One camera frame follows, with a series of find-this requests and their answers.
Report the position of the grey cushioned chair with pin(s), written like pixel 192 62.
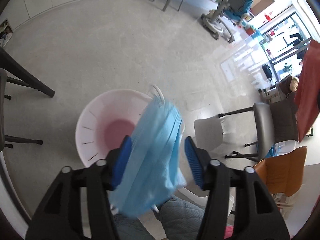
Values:
pixel 275 122

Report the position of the teal exercise machine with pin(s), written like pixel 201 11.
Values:
pixel 237 11

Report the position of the red hanging cloth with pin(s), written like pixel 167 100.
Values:
pixel 306 97

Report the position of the blue face mask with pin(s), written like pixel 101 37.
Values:
pixel 152 173

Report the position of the orange chair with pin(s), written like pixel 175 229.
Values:
pixel 283 173

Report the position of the pink white trash bin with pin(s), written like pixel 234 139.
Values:
pixel 105 122

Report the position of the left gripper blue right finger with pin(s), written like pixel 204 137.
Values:
pixel 256 214

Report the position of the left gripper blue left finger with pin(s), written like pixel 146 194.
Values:
pixel 58 216

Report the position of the black table leg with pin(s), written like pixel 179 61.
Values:
pixel 14 68

